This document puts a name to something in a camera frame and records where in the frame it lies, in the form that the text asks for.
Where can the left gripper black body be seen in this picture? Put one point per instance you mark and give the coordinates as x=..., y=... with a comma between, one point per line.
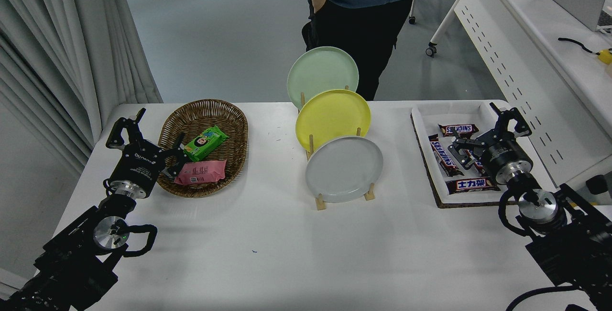
x=138, y=167

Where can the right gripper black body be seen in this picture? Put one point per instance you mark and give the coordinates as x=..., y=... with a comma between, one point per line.
x=504, y=155

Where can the grey plate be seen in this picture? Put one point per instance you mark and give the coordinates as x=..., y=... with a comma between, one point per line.
x=342, y=170

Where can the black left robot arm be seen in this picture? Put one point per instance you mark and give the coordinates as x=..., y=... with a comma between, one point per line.
x=71, y=263

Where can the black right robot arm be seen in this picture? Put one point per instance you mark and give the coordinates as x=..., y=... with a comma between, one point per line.
x=569, y=249

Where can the yellow plate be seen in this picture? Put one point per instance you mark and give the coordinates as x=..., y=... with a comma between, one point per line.
x=330, y=115

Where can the wooden plate rack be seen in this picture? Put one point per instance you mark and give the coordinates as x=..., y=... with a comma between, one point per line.
x=320, y=203

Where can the pale green plate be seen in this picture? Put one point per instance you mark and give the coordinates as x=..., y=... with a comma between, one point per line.
x=320, y=72

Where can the brown Snickers bar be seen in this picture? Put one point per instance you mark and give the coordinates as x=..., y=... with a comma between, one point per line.
x=458, y=130
x=444, y=157
x=479, y=168

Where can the pink snack packet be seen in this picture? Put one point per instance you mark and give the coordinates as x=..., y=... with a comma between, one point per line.
x=201, y=172

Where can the green snack packet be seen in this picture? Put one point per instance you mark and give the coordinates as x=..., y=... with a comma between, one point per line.
x=205, y=142

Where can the Snickers bar with Chinese print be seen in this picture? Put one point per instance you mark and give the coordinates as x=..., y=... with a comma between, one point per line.
x=471, y=185

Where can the white tray with cork base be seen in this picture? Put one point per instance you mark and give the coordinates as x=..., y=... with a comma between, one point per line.
x=478, y=110

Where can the brown wicker basket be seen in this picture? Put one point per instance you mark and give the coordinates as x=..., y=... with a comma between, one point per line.
x=210, y=112

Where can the small black round object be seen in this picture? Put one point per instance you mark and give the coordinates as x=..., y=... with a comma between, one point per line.
x=596, y=185

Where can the white desk on casters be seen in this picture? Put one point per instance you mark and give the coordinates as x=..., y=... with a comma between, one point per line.
x=526, y=24

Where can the small yellow object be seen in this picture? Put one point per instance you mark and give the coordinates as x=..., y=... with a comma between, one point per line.
x=605, y=57

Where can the grey curtain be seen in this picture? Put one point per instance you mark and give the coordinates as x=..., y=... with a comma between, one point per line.
x=48, y=38

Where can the person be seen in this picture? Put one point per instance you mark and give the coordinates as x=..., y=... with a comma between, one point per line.
x=363, y=28

